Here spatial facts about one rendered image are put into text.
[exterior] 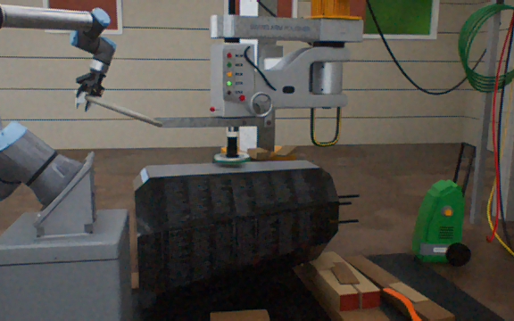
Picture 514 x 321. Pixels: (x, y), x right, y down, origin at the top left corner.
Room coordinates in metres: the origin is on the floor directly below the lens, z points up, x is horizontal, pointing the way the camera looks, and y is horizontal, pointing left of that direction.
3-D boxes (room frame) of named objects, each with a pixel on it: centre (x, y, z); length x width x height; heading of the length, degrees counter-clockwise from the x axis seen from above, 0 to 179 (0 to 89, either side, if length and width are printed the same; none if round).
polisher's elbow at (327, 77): (3.32, -0.47, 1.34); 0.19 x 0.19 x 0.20
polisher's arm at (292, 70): (3.20, -0.24, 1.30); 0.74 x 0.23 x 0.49; 114
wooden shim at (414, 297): (2.82, -0.92, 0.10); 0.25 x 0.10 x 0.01; 22
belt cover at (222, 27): (3.19, -0.19, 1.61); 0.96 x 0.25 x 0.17; 114
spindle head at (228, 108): (3.08, 0.05, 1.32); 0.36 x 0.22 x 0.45; 114
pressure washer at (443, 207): (3.65, -1.40, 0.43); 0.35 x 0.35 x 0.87; 87
